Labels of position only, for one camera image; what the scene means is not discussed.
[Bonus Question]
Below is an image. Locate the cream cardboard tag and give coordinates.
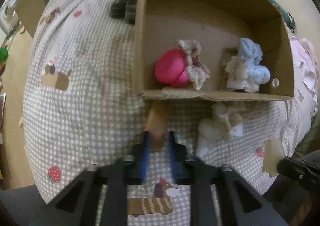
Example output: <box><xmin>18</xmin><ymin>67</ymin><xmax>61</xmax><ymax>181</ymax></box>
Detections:
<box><xmin>263</xmin><ymin>139</ymin><xmax>285</xmax><ymax>178</ymax></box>

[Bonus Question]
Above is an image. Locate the patterned white bed quilt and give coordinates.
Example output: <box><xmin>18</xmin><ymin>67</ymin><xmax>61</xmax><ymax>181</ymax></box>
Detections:
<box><xmin>22</xmin><ymin>0</ymin><xmax>316</xmax><ymax>226</ymax></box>

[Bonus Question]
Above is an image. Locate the pink flower cushion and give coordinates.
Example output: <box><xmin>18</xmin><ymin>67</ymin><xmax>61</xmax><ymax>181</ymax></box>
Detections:
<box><xmin>290</xmin><ymin>36</ymin><xmax>319</xmax><ymax>114</ymax></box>

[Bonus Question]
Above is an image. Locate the tan rubber piece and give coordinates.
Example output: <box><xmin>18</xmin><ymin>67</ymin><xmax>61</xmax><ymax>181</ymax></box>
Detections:
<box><xmin>145</xmin><ymin>101</ymin><xmax>170</xmax><ymax>150</ymax></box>

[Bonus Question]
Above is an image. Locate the green dustpan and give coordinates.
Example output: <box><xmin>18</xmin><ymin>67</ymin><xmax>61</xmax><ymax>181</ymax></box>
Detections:
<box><xmin>0</xmin><ymin>47</ymin><xmax>8</xmax><ymax>63</ymax></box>

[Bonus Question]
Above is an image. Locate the light blue fluffy scrunchie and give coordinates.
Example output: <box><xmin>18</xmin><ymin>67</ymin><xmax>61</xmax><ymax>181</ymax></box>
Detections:
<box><xmin>238</xmin><ymin>37</ymin><xmax>271</xmax><ymax>93</ymax></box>

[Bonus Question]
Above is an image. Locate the small cardboard box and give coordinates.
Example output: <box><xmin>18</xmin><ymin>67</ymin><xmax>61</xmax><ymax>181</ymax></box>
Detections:
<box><xmin>15</xmin><ymin>0</ymin><xmax>46</xmax><ymax>38</ymax></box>

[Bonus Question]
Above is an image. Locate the clear plastic wrapper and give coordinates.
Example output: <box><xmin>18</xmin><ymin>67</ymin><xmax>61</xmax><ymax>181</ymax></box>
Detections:
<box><xmin>222</xmin><ymin>48</ymin><xmax>248</xmax><ymax>91</ymax></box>

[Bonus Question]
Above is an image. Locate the dark green cloth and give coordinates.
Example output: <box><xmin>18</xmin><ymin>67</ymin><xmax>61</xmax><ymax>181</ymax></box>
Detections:
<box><xmin>110</xmin><ymin>0</ymin><xmax>137</xmax><ymax>25</ymax></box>

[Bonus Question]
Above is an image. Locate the beige crochet scrunchie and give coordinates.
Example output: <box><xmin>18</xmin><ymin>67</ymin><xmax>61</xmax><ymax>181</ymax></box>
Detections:
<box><xmin>176</xmin><ymin>39</ymin><xmax>210</xmax><ymax>91</ymax></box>

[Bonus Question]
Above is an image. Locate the teal orange headboard cushion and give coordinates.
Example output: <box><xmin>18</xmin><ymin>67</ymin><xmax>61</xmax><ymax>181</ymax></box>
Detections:
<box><xmin>268</xmin><ymin>0</ymin><xmax>296</xmax><ymax>33</ymax></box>

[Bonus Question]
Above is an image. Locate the open cardboard box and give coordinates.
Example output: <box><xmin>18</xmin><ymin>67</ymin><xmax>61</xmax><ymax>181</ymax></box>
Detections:
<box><xmin>132</xmin><ymin>0</ymin><xmax>295</xmax><ymax>101</ymax></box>

